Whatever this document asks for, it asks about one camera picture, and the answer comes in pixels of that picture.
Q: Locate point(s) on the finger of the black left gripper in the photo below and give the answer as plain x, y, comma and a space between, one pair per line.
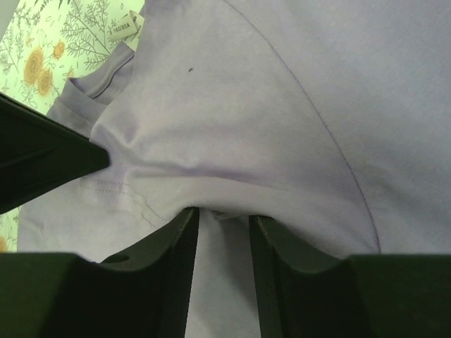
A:
39, 155

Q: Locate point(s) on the floral patterned table mat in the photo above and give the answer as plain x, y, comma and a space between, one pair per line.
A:
68, 70

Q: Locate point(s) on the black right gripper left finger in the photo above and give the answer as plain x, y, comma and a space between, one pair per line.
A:
141, 291

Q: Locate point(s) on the purple t shirt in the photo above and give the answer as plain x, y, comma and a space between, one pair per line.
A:
332, 117

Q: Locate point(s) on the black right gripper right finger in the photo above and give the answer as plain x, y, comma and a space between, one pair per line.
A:
303, 292

